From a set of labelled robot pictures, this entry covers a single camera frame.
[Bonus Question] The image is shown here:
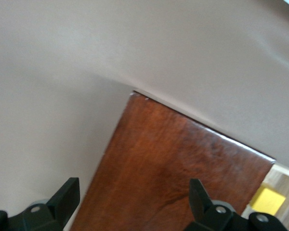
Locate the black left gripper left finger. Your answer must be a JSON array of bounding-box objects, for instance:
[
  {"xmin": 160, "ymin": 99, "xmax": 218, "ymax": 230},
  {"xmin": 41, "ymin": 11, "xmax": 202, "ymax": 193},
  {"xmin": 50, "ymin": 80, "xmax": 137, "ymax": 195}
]
[{"xmin": 9, "ymin": 177, "xmax": 81, "ymax": 231}]

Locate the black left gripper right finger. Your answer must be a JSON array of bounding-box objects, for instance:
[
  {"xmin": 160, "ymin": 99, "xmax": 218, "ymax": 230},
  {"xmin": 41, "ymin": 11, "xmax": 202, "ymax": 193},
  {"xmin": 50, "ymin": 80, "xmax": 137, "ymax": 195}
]
[{"xmin": 186, "ymin": 178, "xmax": 237, "ymax": 231}]

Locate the dark brown wooden cabinet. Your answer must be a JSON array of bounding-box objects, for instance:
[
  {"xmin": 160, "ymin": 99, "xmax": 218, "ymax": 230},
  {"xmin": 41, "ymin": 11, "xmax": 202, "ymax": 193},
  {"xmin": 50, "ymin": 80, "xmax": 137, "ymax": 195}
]
[{"xmin": 69, "ymin": 90, "xmax": 277, "ymax": 231}]

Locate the yellow block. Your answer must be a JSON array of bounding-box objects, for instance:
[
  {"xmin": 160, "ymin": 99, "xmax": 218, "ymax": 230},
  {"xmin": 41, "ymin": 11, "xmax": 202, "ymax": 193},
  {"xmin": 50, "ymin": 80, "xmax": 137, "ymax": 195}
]
[{"xmin": 250, "ymin": 186, "xmax": 287, "ymax": 217}]

